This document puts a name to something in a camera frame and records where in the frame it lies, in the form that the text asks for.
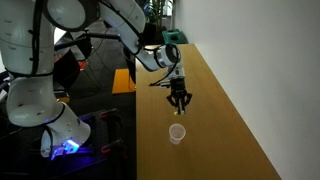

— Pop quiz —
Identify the orange-handled black clamp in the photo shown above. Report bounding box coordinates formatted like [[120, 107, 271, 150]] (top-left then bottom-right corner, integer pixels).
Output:
[[99, 109, 125, 123], [100, 139, 127, 155]]

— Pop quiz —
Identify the clear plastic cup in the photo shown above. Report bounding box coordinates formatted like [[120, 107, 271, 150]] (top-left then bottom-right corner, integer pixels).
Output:
[[168, 123, 187, 146]]

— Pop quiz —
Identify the green potted plant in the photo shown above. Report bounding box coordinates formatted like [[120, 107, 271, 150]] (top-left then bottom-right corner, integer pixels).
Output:
[[144, 0, 174, 31]]

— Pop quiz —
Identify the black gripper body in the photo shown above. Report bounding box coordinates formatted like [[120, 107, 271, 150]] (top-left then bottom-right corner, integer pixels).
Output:
[[169, 76, 188, 98]]

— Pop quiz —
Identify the green bin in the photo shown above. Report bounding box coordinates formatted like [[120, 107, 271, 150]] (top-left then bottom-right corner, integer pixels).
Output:
[[162, 28, 188, 45]]

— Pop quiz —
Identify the white table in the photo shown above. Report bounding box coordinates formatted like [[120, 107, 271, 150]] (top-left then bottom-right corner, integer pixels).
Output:
[[53, 28, 68, 46]]

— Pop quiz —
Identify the black camera stand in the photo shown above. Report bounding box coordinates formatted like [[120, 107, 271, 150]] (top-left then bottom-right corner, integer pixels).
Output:
[[53, 29, 122, 54]]

